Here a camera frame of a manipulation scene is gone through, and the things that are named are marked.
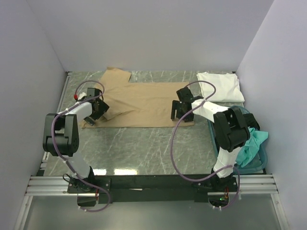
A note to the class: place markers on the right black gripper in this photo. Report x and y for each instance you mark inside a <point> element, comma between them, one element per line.
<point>176,106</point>

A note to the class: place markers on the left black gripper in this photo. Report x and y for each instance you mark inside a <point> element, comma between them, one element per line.
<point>102,108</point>

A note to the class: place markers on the tan t shirt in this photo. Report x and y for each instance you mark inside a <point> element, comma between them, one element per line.
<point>136,104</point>

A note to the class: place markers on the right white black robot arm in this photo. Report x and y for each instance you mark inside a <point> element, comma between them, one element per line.
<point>231,132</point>

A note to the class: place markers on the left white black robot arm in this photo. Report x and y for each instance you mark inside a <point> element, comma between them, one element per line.
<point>61,136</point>

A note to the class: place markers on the folded white t shirt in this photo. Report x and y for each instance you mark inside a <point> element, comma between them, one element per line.
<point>227,87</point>

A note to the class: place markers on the black t shirt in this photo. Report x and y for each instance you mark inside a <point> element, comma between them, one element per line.
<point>251,121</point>

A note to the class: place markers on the teal t shirt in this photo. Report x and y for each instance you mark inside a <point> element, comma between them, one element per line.
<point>251,147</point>

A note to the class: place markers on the black base beam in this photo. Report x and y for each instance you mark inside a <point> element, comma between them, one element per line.
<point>147,188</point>

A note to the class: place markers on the teal plastic laundry basket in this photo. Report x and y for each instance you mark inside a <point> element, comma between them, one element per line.
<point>256,165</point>

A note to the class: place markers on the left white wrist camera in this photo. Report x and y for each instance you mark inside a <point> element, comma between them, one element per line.
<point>80,96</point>

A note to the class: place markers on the aluminium rail frame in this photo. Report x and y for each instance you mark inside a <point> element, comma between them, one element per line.
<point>120,151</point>

